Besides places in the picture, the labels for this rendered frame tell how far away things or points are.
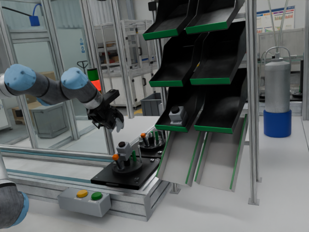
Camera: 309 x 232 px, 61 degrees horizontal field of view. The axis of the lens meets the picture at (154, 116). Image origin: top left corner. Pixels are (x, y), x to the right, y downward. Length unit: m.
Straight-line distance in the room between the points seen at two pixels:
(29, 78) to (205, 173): 0.66
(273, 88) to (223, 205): 0.82
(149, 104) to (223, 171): 2.29
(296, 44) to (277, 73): 6.50
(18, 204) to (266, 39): 7.73
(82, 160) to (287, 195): 0.99
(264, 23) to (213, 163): 10.61
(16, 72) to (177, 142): 0.62
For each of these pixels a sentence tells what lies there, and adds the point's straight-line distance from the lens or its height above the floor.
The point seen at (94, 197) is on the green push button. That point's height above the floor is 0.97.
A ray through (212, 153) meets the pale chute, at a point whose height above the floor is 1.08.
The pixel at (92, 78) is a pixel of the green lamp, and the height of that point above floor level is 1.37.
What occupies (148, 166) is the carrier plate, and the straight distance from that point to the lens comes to 1.20.
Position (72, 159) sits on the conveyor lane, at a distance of 1.53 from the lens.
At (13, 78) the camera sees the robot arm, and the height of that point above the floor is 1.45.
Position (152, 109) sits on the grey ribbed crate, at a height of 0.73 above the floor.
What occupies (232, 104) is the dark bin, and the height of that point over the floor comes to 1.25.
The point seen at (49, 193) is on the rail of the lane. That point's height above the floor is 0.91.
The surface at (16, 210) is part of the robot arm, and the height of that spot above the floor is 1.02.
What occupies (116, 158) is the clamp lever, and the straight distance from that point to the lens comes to 1.10.
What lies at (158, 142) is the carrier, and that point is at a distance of 1.38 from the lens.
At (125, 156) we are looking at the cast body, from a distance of 1.13.
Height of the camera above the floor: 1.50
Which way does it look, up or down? 16 degrees down
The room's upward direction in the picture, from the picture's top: 7 degrees counter-clockwise
